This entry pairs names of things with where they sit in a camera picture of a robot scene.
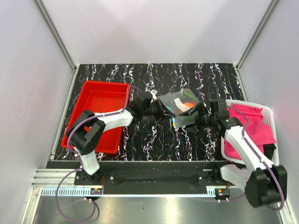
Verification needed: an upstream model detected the white plastic basket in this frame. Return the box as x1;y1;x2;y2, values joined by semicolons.
221;99;279;166

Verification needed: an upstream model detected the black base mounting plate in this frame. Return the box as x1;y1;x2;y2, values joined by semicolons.
74;161;228;196

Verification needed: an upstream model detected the red plastic bin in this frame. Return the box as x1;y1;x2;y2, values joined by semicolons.
60;80;131;154

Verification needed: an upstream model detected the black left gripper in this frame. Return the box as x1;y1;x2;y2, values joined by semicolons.
142;98;176;122

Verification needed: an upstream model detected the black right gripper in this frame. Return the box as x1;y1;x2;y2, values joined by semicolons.
179;102;217;137

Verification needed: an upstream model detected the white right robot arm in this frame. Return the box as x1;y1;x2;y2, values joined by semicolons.
180;98;287;211

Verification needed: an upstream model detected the clear zip top bag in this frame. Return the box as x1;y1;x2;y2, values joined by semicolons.
158;89;199;129

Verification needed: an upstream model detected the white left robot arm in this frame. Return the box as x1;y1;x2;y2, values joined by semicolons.
67;91;176;185

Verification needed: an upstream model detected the pink cloth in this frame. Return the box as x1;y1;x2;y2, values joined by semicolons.
224;104;277;160

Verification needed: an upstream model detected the green fake vegetable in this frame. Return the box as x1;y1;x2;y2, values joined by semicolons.
182;89;196;99

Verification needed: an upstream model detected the orange fake fruit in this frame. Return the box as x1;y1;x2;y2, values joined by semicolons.
184;102;195;108

